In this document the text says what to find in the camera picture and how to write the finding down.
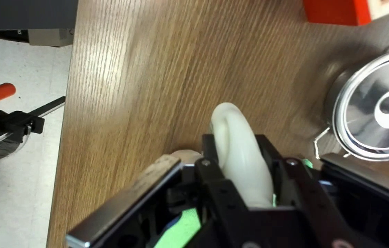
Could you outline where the shiny metal pot lid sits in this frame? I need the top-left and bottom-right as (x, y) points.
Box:
(313, 47), (389, 162)

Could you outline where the dark grey cabinet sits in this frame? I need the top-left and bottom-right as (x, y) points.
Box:
(0, 0), (79, 47)

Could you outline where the green cloth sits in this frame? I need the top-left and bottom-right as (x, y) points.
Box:
(153, 205), (204, 248)

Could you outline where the black clamp orange handle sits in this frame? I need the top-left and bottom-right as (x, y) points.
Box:
(0, 95), (68, 172)

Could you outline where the white plastic bottle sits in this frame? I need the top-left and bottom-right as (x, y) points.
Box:
(210, 100), (276, 209)

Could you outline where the orange bin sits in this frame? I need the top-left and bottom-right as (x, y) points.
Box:
(301, 0), (389, 27)

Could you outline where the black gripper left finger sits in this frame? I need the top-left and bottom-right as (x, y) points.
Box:
(193, 132), (255, 248)

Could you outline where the grey laptop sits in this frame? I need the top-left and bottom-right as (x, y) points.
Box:
(65, 153), (389, 248)

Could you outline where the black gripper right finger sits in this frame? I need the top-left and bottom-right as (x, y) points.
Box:
(254, 132), (366, 248)

